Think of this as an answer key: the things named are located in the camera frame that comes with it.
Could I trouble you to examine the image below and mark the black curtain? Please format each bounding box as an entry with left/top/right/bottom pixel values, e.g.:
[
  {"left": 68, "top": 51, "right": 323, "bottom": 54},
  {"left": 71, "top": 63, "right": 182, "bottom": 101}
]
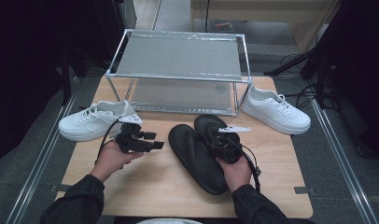
[
  {"left": 315, "top": 0, "right": 379, "bottom": 160},
  {"left": 0, "top": 0, "right": 133, "bottom": 166}
]

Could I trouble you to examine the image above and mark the grey table bracket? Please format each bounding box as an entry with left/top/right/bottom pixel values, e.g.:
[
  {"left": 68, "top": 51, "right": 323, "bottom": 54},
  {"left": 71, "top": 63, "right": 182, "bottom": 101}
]
[
  {"left": 49, "top": 184, "right": 74, "bottom": 193},
  {"left": 293, "top": 186, "right": 316, "bottom": 196}
]

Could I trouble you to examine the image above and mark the black slipper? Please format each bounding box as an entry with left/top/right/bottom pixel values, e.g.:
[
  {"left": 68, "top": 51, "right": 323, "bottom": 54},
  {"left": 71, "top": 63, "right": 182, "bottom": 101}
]
[
  {"left": 167, "top": 123, "right": 229, "bottom": 196},
  {"left": 193, "top": 114, "right": 242, "bottom": 147}
]

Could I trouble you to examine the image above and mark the metal frame shoe rack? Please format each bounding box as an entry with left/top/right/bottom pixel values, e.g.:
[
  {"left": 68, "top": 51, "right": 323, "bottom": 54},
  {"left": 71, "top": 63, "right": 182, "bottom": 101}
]
[{"left": 104, "top": 28, "right": 254, "bottom": 117}]

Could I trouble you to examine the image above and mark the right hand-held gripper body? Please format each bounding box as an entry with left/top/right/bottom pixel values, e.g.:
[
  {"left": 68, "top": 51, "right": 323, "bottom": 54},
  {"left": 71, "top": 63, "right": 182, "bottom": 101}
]
[{"left": 216, "top": 125, "right": 252, "bottom": 165}]

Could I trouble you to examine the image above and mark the person's left hand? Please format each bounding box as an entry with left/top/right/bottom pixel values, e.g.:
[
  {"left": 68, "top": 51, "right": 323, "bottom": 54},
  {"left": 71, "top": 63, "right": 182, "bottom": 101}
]
[{"left": 90, "top": 142, "right": 145, "bottom": 183}]

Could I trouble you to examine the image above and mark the black upright stand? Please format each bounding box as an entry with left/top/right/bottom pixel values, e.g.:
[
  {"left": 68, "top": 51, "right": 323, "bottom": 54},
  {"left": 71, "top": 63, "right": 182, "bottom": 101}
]
[{"left": 60, "top": 46, "right": 89, "bottom": 106}]

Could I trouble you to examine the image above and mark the white lace-up sneaker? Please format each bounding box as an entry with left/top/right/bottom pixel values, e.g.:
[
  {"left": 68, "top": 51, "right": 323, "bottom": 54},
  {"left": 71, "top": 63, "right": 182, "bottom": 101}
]
[
  {"left": 58, "top": 99, "right": 138, "bottom": 143},
  {"left": 240, "top": 84, "right": 312, "bottom": 135}
]

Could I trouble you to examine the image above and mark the beige wooden cabinet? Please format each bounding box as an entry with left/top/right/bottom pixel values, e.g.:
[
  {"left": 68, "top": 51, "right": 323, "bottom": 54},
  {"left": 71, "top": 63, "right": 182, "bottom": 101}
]
[{"left": 190, "top": 0, "right": 343, "bottom": 54}]

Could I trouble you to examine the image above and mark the small red and black object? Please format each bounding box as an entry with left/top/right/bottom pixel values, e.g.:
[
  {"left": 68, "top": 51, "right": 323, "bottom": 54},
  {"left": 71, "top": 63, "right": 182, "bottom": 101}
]
[{"left": 215, "top": 21, "right": 235, "bottom": 34}]

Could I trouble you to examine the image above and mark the person's white clothing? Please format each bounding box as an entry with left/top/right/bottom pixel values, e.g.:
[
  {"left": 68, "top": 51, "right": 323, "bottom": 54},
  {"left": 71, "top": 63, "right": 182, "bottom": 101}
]
[{"left": 135, "top": 217, "right": 204, "bottom": 224}]

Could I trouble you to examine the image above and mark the metal floor rail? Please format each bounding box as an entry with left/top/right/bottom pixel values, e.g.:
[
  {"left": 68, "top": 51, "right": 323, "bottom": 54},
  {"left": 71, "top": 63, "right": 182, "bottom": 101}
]
[
  {"left": 5, "top": 76, "right": 81, "bottom": 224},
  {"left": 310, "top": 99, "right": 379, "bottom": 224}
]

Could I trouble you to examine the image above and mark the person's right hand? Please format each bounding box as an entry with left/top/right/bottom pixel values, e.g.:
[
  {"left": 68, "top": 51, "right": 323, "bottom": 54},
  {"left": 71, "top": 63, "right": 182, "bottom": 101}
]
[{"left": 216, "top": 154, "right": 253, "bottom": 194}]

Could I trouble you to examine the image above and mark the black floor cable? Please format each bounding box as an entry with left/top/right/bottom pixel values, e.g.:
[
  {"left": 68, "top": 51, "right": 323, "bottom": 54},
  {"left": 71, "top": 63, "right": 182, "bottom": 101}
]
[{"left": 279, "top": 52, "right": 341, "bottom": 110}]

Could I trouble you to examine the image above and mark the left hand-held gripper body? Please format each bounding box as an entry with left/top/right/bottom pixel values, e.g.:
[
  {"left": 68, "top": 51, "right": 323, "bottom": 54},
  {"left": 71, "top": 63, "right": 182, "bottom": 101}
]
[{"left": 116, "top": 114, "right": 154, "bottom": 154}]

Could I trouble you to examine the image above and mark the black stand leg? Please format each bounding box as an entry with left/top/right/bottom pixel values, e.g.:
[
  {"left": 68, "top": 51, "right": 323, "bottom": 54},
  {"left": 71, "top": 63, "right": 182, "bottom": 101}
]
[{"left": 263, "top": 43, "right": 322, "bottom": 77}]

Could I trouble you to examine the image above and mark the right hand-held gripper black cable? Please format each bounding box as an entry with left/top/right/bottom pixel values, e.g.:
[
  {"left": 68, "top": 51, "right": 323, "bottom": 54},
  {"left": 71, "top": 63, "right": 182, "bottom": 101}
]
[{"left": 237, "top": 144, "right": 262, "bottom": 192}]

